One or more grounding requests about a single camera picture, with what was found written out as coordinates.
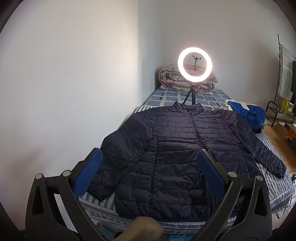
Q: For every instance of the black clothes rack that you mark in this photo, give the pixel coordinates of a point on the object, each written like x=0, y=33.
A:
x=278, y=46

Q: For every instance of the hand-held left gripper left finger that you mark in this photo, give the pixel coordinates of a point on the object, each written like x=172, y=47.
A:
x=90, y=171

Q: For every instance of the folded floral quilt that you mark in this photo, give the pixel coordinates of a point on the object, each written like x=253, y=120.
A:
x=168, y=78

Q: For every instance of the yellow green box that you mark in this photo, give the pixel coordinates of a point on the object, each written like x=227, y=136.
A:
x=288, y=107

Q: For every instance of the blue and white jacket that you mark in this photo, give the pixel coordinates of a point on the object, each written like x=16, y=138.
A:
x=254, y=115

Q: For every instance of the navy puffer jacket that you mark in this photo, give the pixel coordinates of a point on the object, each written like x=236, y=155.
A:
x=175, y=150

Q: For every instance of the orange box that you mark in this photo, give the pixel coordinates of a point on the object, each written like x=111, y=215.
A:
x=291, y=134

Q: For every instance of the brown cardboard box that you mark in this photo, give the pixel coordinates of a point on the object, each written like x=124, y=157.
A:
x=283, y=126

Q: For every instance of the bed with plaid sheet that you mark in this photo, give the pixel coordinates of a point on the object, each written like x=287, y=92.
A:
x=166, y=97

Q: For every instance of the striped hanging towel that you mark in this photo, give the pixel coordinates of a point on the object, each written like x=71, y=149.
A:
x=285, y=74

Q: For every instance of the dark hanging garment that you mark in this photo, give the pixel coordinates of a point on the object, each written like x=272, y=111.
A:
x=294, y=81

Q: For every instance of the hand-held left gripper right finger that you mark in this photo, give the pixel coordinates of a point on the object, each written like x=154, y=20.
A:
x=210, y=171

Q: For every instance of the olive brown cloth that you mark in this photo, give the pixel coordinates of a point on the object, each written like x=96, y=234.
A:
x=141, y=228

